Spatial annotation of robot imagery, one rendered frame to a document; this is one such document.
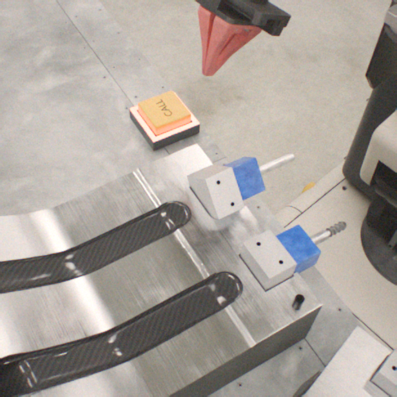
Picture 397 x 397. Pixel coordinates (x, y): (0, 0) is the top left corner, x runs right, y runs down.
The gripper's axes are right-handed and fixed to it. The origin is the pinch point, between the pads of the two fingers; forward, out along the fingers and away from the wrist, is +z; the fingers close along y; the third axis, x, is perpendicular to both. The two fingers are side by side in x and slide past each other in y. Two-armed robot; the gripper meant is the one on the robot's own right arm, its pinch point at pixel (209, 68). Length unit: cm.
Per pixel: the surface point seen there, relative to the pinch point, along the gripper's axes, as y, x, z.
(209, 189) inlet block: 8.9, -4.1, 9.9
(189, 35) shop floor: -105, 130, 46
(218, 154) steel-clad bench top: -1.6, 13.3, 15.5
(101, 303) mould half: 10.2, -16.6, 21.2
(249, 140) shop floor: -47, 108, 57
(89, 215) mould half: 0.3, -11.5, 18.6
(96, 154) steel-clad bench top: -13.4, 1.1, 21.6
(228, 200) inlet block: 10.8, -2.1, 10.7
